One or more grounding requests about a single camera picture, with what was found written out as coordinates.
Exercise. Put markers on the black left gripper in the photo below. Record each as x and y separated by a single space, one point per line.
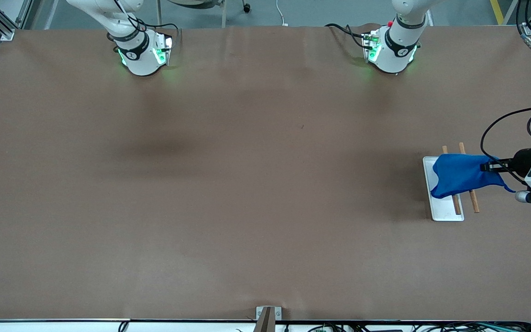
520 160

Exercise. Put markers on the blue microfibre towel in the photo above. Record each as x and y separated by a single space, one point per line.
459 175

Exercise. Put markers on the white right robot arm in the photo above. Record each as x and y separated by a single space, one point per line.
138 57

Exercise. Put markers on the white towel rack base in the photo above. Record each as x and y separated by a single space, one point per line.
445 210

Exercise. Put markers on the office chair base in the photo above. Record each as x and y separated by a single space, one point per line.
201 4

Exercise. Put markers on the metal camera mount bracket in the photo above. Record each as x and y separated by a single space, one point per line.
268 316

